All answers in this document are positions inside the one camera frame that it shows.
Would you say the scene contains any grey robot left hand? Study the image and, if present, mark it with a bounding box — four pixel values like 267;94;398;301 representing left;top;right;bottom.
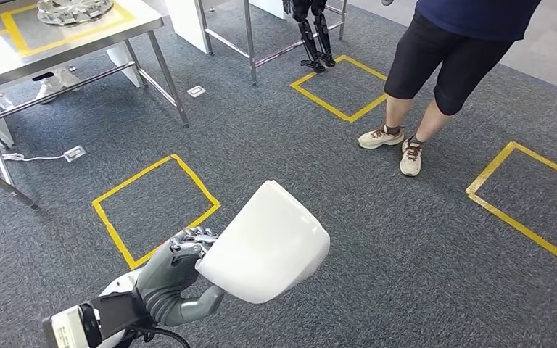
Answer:
134;226;226;328

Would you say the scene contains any yellow floor tape square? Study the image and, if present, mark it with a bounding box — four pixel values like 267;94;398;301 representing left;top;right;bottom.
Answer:
91;153;222;271
289;54;389;124

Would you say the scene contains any white curved plastic part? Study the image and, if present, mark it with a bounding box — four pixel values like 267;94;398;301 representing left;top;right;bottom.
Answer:
194;179;331;305

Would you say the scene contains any white desk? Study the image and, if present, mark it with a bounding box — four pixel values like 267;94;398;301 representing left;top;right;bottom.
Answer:
165;0;215;55

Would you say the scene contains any black camera cable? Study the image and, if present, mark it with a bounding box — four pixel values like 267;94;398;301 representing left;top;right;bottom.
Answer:
129;325;193;348

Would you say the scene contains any person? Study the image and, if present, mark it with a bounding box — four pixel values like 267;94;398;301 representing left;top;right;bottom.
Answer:
357;0;544;178

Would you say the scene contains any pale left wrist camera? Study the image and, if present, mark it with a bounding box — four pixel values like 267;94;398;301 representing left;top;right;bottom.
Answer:
41;302;104;348

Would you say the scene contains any grey plastic wheel cover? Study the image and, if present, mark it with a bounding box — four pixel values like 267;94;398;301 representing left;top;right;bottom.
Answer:
36;0;115;27

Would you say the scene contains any steel table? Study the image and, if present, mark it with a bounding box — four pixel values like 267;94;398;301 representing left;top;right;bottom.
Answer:
195;0;350;88

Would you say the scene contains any white power cable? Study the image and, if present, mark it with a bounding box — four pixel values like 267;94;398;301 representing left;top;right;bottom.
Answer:
0;147;68;165

